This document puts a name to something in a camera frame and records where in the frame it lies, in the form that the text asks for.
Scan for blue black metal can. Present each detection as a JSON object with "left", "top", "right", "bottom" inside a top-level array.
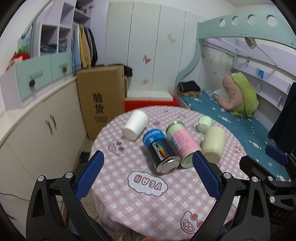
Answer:
[{"left": 142, "top": 128, "right": 181, "bottom": 174}]

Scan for cream plastic cup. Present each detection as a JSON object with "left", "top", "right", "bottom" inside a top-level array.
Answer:
[{"left": 202, "top": 126, "right": 226, "bottom": 164}]

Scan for small green cup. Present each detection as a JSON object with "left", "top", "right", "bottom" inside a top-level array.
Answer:
[{"left": 197, "top": 115, "right": 213, "bottom": 133}]

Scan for white paper cup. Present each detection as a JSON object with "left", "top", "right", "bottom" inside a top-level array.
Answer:
[{"left": 122, "top": 109, "right": 149, "bottom": 141}]

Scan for dark hanging garment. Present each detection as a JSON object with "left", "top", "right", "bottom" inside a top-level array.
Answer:
[{"left": 268, "top": 82, "right": 296, "bottom": 154}]

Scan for blue patterned mattress sheet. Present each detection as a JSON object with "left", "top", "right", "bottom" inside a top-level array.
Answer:
[{"left": 176, "top": 92, "right": 290, "bottom": 181}]

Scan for green and pink bedding roll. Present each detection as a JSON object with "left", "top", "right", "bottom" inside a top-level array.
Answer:
[{"left": 213, "top": 72, "right": 259, "bottom": 118}]

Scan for pink green cylindrical can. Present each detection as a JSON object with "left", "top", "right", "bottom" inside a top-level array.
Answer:
[{"left": 166, "top": 121, "right": 201, "bottom": 169}]

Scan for white low cabinet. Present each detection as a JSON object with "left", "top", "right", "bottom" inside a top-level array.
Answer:
[{"left": 1, "top": 80, "right": 86, "bottom": 235}]

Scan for pink checkered tablecloth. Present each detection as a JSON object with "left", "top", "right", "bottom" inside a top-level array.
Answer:
[{"left": 89, "top": 105, "right": 250, "bottom": 241}]

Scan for folded dark clothes pile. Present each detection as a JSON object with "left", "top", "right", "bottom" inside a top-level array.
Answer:
[{"left": 177, "top": 80, "right": 201, "bottom": 97}]

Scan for red storage box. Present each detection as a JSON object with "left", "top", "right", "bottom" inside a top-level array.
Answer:
[{"left": 125, "top": 99, "right": 178, "bottom": 112}]

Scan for brown cardboard box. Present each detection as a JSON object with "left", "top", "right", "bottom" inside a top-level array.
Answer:
[{"left": 76, "top": 65, "right": 125, "bottom": 140}]

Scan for teal drawer unit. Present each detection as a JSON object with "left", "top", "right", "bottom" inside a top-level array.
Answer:
[{"left": 1, "top": 52, "right": 73, "bottom": 110}]

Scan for white wardrobe with butterflies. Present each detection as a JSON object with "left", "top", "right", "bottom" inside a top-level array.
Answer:
[{"left": 106, "top": 2, "right": 205, "bottom": 100}]

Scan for red plush toy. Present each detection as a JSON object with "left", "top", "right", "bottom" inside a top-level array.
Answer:
[{"left": 6, "top": 46, "right": 30, "bottom": 70}]

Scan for hanging clothes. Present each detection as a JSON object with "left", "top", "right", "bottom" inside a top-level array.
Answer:
[{"left": 71, "top": 22, "right": 98, "bottom": 72}]

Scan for purple stair shelf unit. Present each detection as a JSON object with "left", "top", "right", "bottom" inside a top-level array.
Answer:
[{"left": 18, "top": 1, "right": 109, "bottom": 65}]

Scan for teal bunk bed frame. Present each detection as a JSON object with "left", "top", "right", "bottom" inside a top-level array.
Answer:
[{"left": 175, "top": 12, "right": 295, "bottom": 110}]

